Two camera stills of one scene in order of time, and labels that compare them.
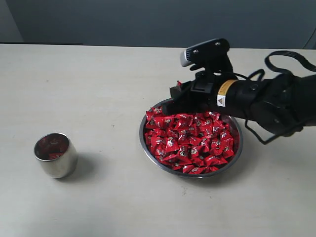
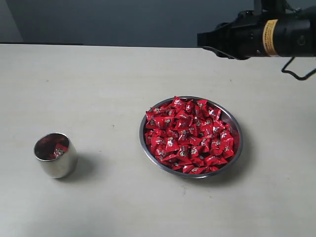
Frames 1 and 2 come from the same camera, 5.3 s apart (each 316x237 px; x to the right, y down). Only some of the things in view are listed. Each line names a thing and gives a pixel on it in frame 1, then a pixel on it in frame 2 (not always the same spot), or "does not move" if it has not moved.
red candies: x=51 y=146 does not move
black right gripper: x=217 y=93 → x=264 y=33
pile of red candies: x=192 y=143 does not move
